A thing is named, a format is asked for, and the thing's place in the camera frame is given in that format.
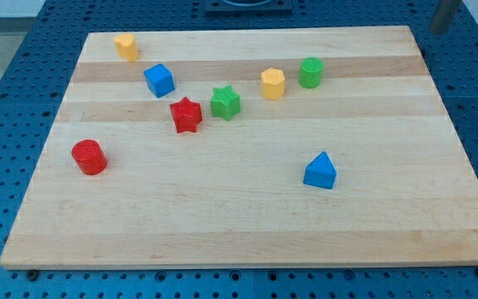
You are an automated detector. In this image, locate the yellow heart block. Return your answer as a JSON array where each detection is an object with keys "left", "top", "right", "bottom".
[{"left": 113, "top": 33, "right": 139, "bottom": 61}]

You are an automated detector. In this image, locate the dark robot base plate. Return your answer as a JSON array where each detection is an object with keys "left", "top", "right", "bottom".
[{"left": 201, "top": 0, "right": 294, "bottom": 15}]

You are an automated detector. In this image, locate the grey metal pusher rod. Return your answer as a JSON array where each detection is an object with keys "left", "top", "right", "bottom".
[{"left": 428, "top": 0, "right": 462, "bottom": 35}]

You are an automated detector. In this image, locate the red cylinder block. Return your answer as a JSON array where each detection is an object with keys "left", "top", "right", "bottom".
[{"left": 71, "top": 140, "right": 108, "bottom": 175}]

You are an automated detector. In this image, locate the yellow hexagon block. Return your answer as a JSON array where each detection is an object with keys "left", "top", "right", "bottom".
[{"left": 261, "top": 68, "right": 285, "bottom": 100}]

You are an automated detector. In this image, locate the red star block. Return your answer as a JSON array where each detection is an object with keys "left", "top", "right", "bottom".
[{"left": 169, "top": 96, "right": 202, "bottom": 133}]

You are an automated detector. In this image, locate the wooden board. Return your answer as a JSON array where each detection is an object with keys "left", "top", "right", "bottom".
[{"left": 0, "top": 26, "right": 478, "bottom": 270}]

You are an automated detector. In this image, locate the blue triangle block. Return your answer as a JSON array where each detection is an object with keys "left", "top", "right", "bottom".
[{"left": 303, "top": 151, "right": 338, "bottom": 189}]

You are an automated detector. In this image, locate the green cylinder block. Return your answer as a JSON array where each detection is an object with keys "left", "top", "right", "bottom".
[{"left": 298, "top": 57, "right": 324, "bottom": 89}]

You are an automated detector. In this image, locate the blue cube block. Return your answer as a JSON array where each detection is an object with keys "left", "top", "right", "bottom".
[{"left": 143, "top": 64, "right": 175, "bottom": 98}]

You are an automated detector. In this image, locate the green star block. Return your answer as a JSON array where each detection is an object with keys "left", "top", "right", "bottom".
[{"left": 210, "top": 86, "right": 241, "bottom": 121}]

